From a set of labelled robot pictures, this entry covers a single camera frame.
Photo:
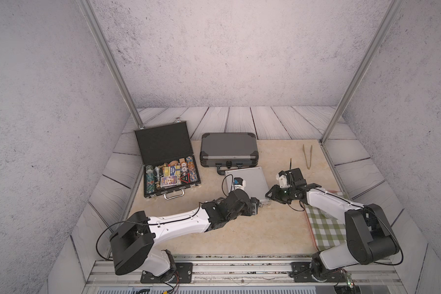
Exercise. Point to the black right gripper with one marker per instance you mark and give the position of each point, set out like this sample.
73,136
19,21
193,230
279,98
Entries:
274,195

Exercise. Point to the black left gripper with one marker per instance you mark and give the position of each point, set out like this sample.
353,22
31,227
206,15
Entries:
254,210

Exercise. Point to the small silver poker case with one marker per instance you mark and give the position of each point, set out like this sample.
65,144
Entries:
251,180

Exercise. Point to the black poker case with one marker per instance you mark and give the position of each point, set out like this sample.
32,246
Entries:
230,150
165,145

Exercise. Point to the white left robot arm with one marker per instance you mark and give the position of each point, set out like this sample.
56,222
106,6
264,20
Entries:
133,242

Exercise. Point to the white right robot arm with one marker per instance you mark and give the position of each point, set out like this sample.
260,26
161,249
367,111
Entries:
369,235

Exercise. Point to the wooden tongs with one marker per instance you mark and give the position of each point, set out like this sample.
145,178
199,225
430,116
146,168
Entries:
308,156

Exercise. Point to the orange blue chip stack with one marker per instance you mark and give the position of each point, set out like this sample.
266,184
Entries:
192,169

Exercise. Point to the green checkered cloth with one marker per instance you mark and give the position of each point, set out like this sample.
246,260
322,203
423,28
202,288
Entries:
325,216

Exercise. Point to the green all-in triangle button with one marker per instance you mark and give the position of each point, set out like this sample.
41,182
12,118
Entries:
185,178

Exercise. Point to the Texas Hold'em card box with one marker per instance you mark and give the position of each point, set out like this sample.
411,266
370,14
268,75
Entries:
174,170

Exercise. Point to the purple playing card box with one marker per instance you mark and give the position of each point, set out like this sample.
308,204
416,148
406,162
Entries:
168,181

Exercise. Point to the silver trophy cup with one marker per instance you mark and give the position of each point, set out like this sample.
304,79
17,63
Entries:
158,172

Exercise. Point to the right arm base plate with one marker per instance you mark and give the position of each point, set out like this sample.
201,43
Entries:
302,272

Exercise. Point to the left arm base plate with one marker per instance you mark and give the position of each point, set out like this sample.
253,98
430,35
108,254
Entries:
179,273

